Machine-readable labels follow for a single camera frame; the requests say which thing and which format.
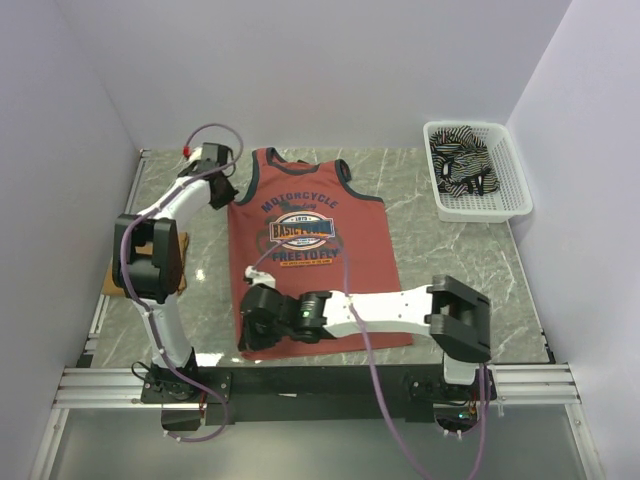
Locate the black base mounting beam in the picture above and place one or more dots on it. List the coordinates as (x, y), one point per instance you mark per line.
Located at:
(412, 393)

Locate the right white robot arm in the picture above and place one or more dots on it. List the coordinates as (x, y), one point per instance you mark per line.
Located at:
(454, 315)

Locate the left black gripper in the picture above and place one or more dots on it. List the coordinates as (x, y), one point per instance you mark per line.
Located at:
(231, 193)

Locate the striped multicolour tank top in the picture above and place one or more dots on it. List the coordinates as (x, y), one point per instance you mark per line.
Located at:
(462, 163)

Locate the white plastic laundry basket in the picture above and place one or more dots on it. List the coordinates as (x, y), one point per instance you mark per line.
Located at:
(513, 197)

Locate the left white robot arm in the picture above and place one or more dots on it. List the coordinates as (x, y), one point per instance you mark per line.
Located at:
(147, 261)

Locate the rust red tank top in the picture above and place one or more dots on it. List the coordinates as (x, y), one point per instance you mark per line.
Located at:
(306, 226)

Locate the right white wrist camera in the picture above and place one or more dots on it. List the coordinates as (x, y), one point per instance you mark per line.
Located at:
(252, 277)

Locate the tan ribbed tank top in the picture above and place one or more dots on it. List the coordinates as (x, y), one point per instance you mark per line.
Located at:
(110, 289)

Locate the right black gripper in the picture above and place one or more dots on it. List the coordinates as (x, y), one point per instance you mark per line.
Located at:
(252, 342)

